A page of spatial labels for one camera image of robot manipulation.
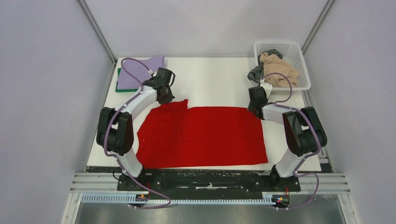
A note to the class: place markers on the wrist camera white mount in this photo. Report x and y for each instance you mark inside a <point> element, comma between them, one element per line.
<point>267,87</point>
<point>153,71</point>

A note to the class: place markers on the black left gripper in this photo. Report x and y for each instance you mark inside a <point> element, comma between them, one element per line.
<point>169,99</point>

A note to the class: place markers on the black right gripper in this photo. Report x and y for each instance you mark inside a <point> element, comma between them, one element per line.
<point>250,106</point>

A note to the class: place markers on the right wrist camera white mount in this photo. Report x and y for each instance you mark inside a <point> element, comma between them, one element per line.
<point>267,87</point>

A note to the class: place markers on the grey t shirt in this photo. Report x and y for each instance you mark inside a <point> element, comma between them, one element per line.
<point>257,73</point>

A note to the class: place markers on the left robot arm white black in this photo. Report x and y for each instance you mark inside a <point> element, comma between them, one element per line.
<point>115,131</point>

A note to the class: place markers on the red t shirt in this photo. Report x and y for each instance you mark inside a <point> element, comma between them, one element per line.
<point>174,136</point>

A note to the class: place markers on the folded green t shirt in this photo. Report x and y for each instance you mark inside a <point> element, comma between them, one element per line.
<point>125,83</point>

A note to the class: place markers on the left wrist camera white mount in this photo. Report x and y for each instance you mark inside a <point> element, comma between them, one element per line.
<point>153,71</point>

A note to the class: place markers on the white plastic basket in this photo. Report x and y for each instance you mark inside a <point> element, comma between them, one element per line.
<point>292,54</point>

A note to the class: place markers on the white slotted cable duct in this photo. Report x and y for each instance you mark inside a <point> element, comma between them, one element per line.
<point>139,199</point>

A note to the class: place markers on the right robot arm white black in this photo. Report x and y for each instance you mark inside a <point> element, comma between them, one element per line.
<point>304,133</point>

